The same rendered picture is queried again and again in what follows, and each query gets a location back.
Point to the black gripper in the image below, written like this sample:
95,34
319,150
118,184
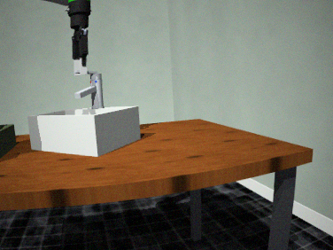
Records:
77,22

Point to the white rectangular sink basin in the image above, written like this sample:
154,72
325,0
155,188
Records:
78,132

